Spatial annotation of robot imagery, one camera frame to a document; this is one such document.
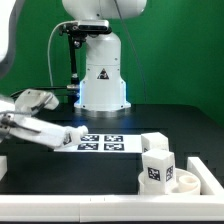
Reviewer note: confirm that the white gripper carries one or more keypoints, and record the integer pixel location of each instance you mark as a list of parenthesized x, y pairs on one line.
[(32, 129)]

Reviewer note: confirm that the white round stool seat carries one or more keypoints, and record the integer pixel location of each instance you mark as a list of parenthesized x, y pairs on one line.
[(186, 184)]

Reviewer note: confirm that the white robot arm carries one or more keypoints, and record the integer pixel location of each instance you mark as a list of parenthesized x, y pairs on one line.
[(102, 89)]

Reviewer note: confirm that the white sheet with tags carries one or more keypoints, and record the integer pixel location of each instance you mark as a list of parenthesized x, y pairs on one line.
[(105, 143)]

